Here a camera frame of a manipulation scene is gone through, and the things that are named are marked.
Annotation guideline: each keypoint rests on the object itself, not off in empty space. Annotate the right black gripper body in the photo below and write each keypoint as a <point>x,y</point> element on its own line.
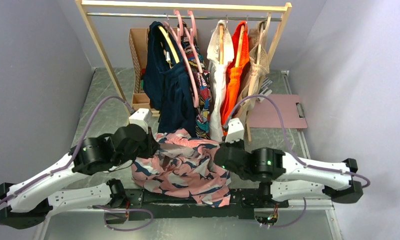
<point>238,144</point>

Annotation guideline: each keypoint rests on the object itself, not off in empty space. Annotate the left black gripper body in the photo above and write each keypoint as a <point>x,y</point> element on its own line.
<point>145,150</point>

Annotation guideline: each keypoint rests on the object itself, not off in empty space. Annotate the pink patterned shorts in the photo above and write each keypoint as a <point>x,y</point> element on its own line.
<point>184,167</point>

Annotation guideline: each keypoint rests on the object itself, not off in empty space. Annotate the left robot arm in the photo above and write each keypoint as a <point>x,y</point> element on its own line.
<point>30,202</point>

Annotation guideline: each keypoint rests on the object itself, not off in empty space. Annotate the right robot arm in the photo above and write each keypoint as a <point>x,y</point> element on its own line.
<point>283,177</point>

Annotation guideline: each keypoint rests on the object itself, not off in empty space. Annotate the orange shorts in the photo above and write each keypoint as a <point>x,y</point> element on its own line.
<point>232,89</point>

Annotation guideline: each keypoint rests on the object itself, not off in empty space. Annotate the wooden hanger in orange shorts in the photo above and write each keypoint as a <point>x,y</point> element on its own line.
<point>240,41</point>

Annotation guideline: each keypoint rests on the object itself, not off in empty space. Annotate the pink plastic hanger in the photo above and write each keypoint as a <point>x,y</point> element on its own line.
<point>192,35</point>
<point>177,37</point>

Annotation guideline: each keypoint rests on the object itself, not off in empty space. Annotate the yellow hanger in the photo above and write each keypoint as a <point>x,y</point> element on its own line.
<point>172,51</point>

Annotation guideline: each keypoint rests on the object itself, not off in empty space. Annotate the wooden hanger in beige garment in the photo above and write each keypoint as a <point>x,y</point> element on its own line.
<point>258,55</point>

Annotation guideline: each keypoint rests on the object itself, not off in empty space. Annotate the wooden hanger in white garment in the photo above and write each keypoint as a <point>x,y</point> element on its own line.
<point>222,27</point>

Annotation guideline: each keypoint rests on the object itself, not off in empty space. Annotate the pink clipboard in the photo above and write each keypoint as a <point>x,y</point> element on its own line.
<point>264,115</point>

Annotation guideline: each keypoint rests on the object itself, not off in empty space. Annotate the navy blue garment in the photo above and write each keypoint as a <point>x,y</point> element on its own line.
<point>168,87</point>

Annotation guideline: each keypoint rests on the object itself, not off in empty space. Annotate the colourful patterned garment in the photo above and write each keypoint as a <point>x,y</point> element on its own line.
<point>203,86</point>

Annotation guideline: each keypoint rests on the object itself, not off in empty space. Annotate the white garment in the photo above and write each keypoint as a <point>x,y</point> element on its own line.
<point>218,78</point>

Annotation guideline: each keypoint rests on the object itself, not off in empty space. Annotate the beige garment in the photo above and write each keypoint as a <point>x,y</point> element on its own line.
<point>245,80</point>

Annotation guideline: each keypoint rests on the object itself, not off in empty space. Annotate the metal hanging rod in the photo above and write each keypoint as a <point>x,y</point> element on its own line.
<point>165,16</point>

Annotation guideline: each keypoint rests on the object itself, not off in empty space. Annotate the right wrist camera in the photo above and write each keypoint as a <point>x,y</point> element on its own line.
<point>235,131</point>

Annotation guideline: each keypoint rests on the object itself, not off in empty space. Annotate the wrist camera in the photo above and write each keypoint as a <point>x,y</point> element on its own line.
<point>235,131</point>
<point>141,118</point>

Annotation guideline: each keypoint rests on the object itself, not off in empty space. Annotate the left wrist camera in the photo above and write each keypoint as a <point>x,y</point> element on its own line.
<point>141,118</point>

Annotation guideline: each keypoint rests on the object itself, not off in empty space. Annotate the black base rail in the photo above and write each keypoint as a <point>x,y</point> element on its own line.
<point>243,203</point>

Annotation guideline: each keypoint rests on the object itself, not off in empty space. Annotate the wooden clothes rack frame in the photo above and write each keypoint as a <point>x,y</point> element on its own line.
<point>278,14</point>

